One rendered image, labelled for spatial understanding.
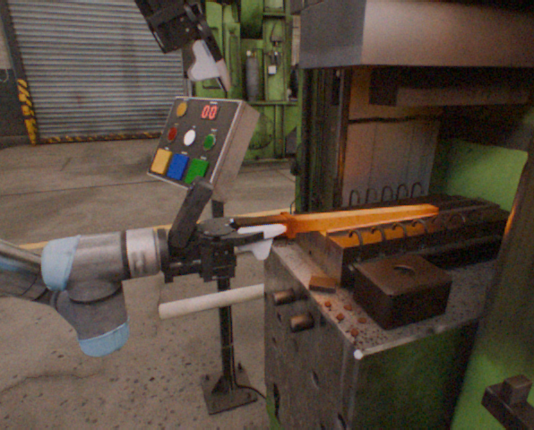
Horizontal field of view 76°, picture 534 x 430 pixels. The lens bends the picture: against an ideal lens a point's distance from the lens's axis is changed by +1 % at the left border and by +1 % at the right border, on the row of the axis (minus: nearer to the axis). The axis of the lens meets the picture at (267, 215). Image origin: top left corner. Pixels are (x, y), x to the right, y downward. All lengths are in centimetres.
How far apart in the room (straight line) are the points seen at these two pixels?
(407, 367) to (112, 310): 44
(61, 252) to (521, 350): 63
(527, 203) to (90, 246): 57
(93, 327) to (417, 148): 82
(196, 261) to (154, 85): 792
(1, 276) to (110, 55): 789
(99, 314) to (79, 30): 805
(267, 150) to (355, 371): 515
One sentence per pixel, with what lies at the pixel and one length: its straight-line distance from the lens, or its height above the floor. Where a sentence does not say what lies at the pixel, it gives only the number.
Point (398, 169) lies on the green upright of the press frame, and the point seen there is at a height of 104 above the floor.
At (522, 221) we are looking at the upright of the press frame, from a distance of 53.
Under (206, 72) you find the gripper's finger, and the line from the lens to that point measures 64.
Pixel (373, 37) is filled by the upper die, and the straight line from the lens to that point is 53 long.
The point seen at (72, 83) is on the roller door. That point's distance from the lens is 846.
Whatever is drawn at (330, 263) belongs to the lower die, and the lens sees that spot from 63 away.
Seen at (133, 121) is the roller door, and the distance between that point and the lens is 845.
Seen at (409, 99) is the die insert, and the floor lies 122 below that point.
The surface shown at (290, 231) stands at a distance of 58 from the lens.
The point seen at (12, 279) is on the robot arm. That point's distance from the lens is 65.
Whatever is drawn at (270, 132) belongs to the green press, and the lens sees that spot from 548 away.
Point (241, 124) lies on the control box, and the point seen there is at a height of 114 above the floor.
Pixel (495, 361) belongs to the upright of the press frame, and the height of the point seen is 88.
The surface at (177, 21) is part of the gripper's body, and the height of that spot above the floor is 134.
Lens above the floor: 125
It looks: 22 degrees down
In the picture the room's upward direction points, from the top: straight up
